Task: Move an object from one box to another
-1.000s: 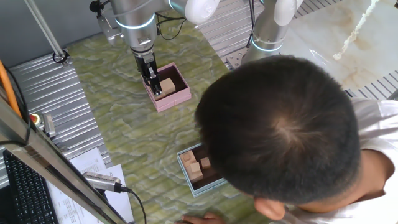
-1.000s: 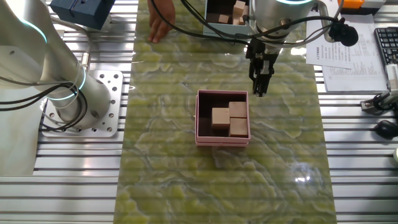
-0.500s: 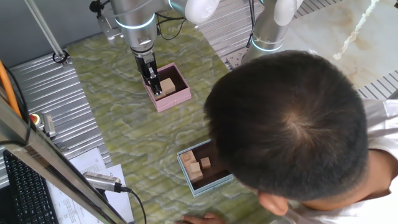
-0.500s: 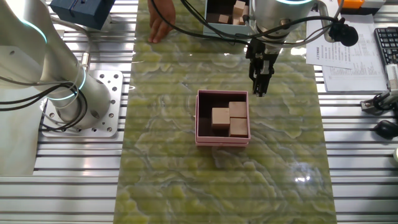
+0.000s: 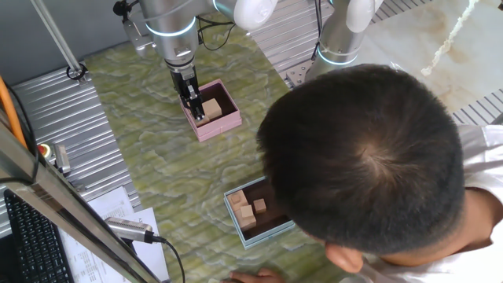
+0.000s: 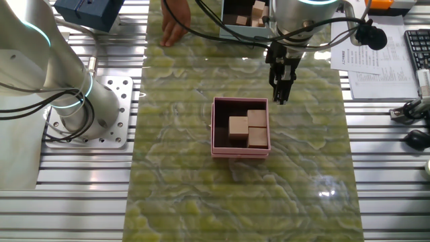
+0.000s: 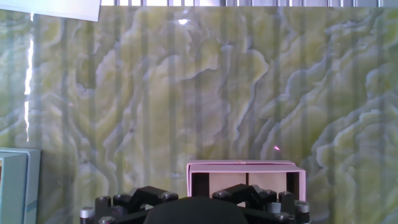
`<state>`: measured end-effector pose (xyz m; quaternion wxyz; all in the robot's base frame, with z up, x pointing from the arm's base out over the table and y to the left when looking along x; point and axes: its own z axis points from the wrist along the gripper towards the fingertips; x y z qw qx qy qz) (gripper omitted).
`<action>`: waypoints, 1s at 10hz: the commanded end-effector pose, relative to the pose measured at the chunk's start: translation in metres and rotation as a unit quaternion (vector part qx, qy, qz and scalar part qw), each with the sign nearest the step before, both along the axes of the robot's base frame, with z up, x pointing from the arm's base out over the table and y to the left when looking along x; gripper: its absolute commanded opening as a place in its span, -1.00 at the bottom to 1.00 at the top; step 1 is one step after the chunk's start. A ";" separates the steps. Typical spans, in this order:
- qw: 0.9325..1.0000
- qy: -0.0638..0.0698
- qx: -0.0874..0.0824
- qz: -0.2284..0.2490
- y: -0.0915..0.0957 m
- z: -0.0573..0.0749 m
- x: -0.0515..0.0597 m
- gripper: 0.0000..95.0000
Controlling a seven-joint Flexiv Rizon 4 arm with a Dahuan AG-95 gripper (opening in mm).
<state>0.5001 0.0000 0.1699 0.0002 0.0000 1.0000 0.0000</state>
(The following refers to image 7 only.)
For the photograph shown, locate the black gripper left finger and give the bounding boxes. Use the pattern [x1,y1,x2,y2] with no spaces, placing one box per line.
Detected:
[80,185,179,224]

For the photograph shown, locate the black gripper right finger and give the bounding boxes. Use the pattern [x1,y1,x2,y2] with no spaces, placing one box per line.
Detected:
[212,183,310,224]

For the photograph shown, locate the pink cardboard box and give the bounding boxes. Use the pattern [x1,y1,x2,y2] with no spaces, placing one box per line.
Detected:
[186,159,307,203]

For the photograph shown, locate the light blue cardboard box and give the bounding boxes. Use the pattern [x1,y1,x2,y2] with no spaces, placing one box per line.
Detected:
[0,147,42,224]

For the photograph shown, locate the green marble pattern table mat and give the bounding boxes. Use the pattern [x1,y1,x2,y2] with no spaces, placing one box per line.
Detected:
[0,6,398,224]

